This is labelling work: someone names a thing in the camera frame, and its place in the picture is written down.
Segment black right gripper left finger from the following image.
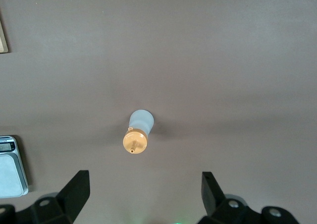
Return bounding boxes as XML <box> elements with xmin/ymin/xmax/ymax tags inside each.
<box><xmin>0</xmin><ymin>169</ymin><xmax>90</xmax><ymax>224</ymax></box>

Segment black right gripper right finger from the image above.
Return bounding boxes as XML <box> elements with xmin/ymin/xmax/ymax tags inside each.
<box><xmin>198</xmin><ymin>171</ymin><xmax>301</xmax><ymax>224</ymax></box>

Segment translucent sauce bottle orange cap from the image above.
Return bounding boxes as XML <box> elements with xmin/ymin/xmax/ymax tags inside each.
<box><xmin>122</xmin><ymin>109</ymin><xmax>156</xmax><ymax>155</ymax></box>

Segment silver digital kitchen scale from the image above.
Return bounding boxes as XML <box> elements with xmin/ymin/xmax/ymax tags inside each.
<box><xmin>0</xmin><ymin>134</ymin><xmax>29</xmax><ymax>199</ymax></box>

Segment wooden cutting board metal handle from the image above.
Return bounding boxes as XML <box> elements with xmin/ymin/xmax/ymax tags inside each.
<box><xmin>0</xmin><ymin>7</ymin><xmax>9</xmax><ymax>54</ymax></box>

